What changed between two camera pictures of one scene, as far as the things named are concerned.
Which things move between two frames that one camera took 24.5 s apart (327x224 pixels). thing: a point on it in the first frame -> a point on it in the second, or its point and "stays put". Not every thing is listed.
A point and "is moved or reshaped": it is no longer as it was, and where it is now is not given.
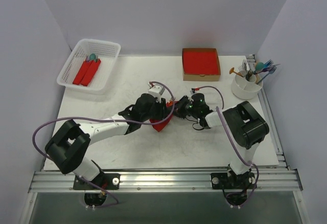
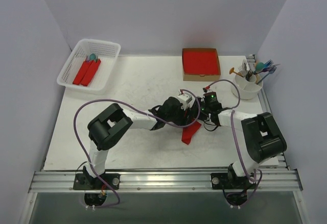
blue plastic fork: [271, 71] stays put
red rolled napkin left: [82, 72] stays put
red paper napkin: [158, 127] is moved or reshaped
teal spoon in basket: [92, 56] stays put
